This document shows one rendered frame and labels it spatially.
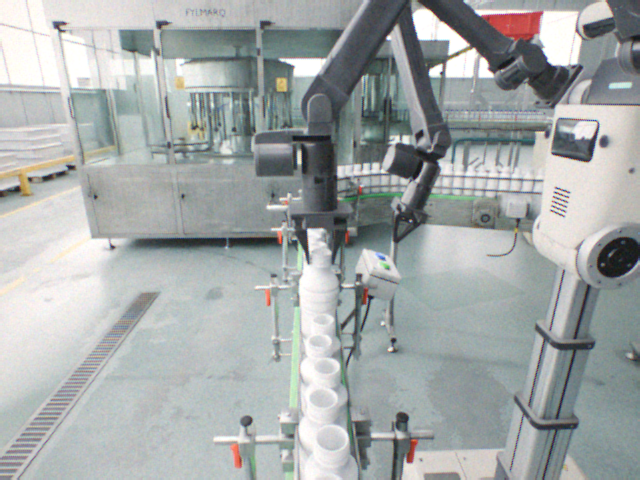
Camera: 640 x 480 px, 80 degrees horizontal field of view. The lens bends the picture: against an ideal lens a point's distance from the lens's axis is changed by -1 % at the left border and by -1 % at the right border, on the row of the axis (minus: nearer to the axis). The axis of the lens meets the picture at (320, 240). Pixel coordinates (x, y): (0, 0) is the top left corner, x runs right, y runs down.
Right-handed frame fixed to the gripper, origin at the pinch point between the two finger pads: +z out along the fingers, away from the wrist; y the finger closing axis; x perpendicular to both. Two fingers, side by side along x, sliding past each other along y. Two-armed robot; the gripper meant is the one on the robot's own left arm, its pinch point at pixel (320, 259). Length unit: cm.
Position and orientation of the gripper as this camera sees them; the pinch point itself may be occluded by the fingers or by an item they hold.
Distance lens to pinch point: 66.4
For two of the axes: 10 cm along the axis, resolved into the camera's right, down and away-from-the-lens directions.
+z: 0.1, 9.4, 3.4
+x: -0.3, -3.4, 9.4
